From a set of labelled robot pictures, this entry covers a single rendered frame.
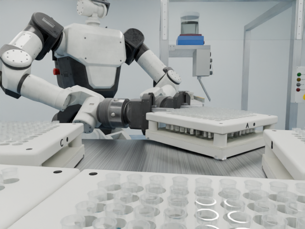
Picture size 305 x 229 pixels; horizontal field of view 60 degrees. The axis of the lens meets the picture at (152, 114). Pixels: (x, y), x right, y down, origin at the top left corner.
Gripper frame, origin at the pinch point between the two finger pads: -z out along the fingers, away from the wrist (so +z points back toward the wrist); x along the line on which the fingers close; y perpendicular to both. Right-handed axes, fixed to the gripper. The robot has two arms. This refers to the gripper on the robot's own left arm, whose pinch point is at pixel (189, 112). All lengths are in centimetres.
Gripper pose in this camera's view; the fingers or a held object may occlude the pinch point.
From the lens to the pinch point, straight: 83.5
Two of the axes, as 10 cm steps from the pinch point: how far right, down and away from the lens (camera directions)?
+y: -8.4, 0.6, -5.3
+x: 0.0, 9.9, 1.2
